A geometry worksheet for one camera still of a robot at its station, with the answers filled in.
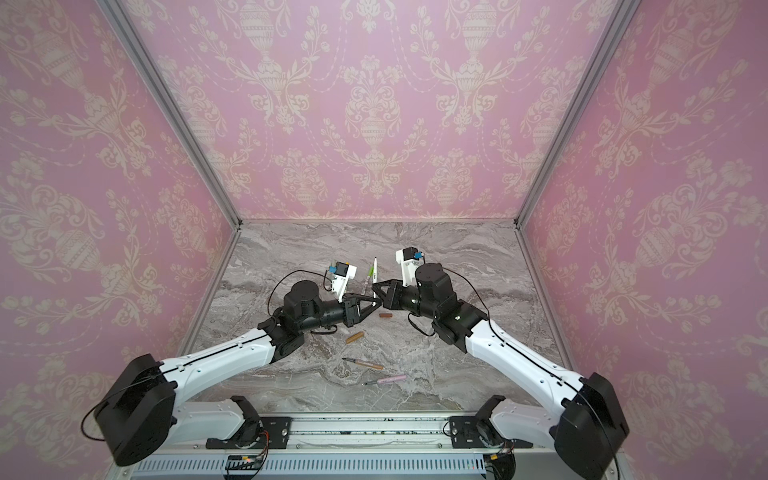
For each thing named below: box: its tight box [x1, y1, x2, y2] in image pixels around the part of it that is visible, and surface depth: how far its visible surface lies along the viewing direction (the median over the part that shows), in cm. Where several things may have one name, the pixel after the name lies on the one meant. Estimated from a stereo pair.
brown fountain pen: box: [342, 357, 385, 370], surface depth 87 cm
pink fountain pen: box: [363, 374, 407, 386], surface depth 85 cm
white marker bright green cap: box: [370, 256, 378, 284], surface depth 76 cm
